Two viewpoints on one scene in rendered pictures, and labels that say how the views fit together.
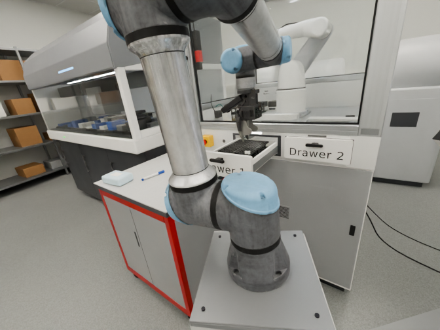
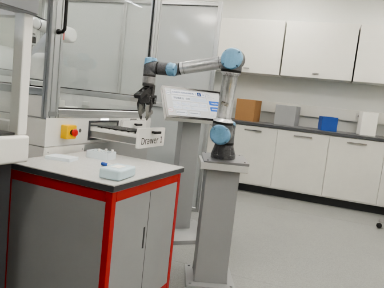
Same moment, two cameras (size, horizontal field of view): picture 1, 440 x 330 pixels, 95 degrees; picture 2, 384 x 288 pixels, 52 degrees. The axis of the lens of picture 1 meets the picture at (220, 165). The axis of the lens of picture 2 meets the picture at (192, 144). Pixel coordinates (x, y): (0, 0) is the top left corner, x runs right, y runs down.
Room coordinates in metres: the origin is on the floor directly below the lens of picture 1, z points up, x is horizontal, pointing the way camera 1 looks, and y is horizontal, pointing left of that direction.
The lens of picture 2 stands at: (1.13, 2.19, 1.11)
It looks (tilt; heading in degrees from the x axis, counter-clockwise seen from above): 7 degrees down; 256
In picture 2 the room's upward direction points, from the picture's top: 6 degrees clockwise
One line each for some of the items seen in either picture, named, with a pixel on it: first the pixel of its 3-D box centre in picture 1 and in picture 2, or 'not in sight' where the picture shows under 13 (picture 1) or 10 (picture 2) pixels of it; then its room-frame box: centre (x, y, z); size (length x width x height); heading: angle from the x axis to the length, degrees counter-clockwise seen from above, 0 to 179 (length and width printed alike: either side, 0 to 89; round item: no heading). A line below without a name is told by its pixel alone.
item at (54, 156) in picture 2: not in sight; (62, 158); (1.28, 0.25, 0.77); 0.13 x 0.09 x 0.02; 156
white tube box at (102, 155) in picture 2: not in sight; (101, 154); (1.10, 0.14, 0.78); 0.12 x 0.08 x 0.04; 148
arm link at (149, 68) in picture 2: (243, 61); (150, 67); (0.86, -0.13, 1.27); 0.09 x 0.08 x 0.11; 153
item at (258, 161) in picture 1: (245, 152); (120, 134); (1.00, -0.14, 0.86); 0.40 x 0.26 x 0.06; 143
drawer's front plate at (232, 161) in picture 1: (222, 164); (151, 137); (0.83, -0.01, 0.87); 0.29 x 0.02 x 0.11; 53
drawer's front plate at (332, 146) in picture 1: (315, 149); (134, 128); (0.89, -0.46, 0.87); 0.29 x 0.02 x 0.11; 53
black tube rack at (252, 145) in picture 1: (244, 151); (122, 133); (0.99, -0.13, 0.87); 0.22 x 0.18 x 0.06; 143
